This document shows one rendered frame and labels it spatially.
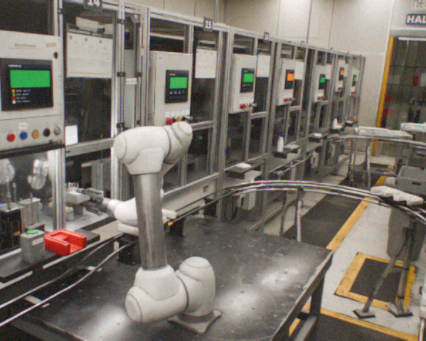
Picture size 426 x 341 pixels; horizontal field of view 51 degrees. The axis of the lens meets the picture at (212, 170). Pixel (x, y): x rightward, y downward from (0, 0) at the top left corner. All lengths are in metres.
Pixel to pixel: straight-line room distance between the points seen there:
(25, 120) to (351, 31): 8.75
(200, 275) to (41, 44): 1.16
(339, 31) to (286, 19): 1.23
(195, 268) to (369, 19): 8.73
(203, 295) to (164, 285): 0.21
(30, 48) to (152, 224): 0.87
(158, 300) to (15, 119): 0.92
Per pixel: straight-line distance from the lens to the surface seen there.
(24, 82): 1.96
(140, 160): 1.67
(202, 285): 1.86
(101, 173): 2.65
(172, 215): 2.65
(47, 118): 2.07
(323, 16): 10.34
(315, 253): 2.80
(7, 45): 1.94
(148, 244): 1.74
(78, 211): 2.53
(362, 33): 10.12
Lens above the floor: 1.76
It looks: 14 degrees down
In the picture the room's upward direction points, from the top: 4 degrees clockwise
